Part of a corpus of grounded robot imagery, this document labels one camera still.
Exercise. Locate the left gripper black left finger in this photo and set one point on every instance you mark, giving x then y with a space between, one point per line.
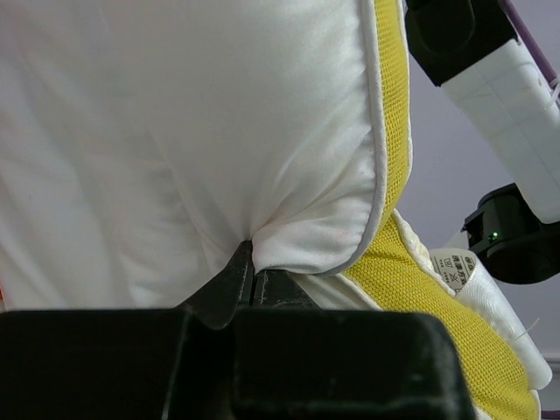
167 363

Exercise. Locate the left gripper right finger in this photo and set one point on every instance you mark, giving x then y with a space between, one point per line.
294 360

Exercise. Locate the cream contoured pillow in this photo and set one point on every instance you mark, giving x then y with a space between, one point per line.
143 141

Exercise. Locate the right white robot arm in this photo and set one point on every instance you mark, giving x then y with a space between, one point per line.
489 66

